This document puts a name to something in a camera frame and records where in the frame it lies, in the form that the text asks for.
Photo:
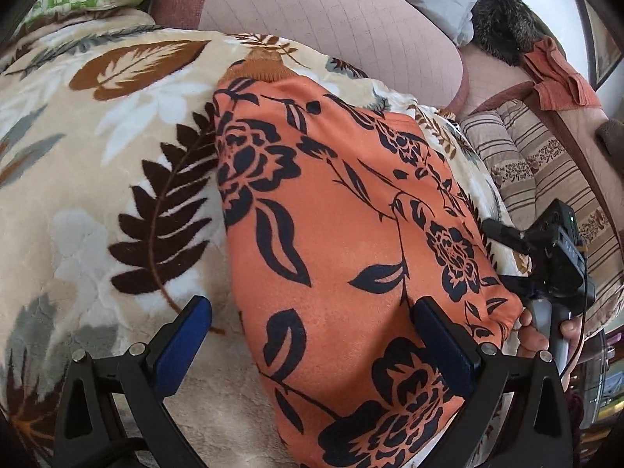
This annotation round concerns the striped beige cushion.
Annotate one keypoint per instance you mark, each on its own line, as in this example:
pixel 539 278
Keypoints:
pixel 536 156

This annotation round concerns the pink brown sofa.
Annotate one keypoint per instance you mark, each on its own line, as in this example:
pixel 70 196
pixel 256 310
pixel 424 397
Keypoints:
pixel 317 24

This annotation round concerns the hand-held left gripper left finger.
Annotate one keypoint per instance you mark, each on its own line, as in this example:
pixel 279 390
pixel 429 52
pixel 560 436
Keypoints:
pixel 180 351

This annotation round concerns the brown cushion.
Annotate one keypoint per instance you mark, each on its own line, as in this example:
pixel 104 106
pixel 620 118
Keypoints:
pixel 613 141

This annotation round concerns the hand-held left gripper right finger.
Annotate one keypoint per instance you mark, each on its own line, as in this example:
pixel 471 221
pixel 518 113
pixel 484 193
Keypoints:
pixel 441 341

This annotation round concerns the dark wooden frame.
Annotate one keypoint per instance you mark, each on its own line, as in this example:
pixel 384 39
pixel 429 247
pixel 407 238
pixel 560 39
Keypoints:
pixel 597 44

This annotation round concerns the plain orange cloth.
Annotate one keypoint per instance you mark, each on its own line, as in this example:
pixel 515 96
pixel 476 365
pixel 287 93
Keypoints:
pixel 560 78

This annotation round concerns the orange floral garment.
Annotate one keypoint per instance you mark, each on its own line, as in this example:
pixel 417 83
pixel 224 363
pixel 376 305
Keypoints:
pixel 341 214

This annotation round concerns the person's right hand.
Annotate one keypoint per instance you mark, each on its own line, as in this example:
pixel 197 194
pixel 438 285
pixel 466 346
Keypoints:
pixel 531 339

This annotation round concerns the leaf print fleece blanket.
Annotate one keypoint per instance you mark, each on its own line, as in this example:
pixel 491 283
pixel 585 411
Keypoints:
pixel 97 131

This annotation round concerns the dark furry cushion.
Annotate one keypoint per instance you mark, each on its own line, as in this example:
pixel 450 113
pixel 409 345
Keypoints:
pixel 502 24

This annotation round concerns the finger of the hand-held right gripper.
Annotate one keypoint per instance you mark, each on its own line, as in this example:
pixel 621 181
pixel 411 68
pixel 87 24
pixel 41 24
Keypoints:
pixel 516 285
pixel 504 235

